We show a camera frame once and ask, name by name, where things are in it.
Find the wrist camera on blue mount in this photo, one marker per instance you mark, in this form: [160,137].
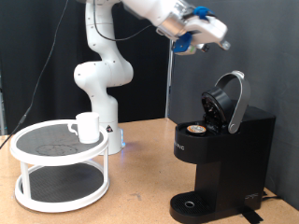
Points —
[183,43]

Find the grey metal pole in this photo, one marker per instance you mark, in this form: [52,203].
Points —
[169,93]

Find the white two-tier turntable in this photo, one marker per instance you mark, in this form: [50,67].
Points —
[59,149]

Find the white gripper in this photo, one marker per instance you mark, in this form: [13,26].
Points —
[208,31]

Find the grey partition panel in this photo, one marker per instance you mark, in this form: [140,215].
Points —
[264,62]

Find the black tape strip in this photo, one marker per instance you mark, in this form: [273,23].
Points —
[250,216]

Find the coffee pod with orange lid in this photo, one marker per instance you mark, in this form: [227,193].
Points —
[196,128]

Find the black Keurig coffee machine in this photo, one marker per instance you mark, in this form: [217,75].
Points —
[236,149]

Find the grey metal post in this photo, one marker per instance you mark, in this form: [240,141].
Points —
[2,105]

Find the white mug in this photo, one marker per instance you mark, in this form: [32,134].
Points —
[88,129]

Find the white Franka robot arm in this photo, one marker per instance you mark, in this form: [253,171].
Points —
[102,74]

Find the black curtain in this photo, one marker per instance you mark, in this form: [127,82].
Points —
[149,77]

